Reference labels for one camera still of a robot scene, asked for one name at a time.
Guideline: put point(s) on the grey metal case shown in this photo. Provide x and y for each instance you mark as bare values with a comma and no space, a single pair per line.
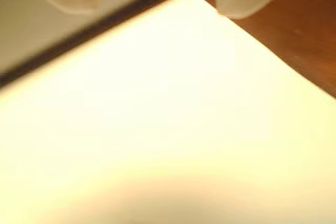
26,24

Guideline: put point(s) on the white paper sheet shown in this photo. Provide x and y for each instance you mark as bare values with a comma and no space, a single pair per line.
157,103

